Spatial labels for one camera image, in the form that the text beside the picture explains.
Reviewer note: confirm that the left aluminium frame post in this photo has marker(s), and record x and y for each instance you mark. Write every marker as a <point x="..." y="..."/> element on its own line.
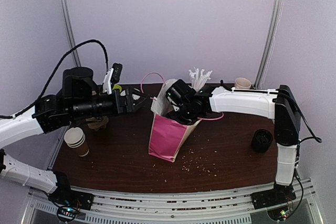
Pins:
<point x="67" y="22"/>

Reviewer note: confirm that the front aluminium rail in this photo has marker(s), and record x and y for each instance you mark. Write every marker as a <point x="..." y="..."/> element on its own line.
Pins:
<point x="219" y="206"/>

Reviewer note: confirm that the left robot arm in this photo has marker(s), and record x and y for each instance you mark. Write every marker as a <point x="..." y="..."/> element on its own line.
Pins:
<point x="79" y="98"/>

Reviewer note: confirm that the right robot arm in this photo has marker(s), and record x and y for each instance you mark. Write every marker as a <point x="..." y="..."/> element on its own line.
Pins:
<point x="278" y="105"/>

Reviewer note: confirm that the white and orange bowl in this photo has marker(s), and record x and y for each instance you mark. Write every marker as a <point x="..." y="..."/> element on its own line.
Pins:
<point x="134" y="92"/>

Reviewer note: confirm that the white ceramic mug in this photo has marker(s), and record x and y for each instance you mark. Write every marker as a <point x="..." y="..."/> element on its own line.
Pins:
<point x="242" y="83"/>

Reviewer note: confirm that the pink paper bag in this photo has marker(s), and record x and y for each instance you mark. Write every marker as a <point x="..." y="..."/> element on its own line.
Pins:
<point x="167" y="135"/>

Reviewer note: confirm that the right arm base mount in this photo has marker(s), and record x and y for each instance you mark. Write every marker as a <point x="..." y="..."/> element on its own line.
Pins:
<point x="268" y="198"/>

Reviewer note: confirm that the stack of black lids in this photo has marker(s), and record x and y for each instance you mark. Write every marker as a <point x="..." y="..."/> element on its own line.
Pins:
<point x="261" y="141"/>

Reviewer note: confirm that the aluminium frame post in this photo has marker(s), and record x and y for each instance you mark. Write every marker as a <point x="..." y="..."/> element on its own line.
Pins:
<point x="269" y="43"/>
<point x="67" y="22"/>

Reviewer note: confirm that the cardboard cup carrier stack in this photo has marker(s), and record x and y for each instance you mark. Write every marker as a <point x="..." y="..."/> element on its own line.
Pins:
<point x="97" y="123"/>

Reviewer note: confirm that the stack of paper cups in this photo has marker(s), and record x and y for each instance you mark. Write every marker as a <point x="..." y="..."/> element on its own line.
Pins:
<point x="76" y="140"/>

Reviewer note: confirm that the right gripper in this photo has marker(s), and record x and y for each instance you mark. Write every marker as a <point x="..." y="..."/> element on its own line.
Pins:
<point x="171" y="115"/>

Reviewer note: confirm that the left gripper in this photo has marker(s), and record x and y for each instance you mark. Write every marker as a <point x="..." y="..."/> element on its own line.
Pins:
<point x="128" y="102"/>

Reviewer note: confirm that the right aluminium frame post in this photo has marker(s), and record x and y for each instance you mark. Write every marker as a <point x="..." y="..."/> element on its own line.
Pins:
<point x="269" y="43"/>

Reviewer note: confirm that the glass with wrapped straws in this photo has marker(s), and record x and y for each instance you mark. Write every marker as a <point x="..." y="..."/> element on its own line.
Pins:
<point x="199" y="77"/>

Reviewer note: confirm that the green bowl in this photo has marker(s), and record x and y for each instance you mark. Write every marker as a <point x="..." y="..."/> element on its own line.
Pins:
<point x="117" y="87"/>

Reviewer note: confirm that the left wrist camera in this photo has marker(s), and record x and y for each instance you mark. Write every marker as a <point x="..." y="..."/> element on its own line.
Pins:
<point x="111" y="78"/>

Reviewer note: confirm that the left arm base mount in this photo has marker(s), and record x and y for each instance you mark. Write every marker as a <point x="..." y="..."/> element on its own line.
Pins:
<point x="72" y="198"/>

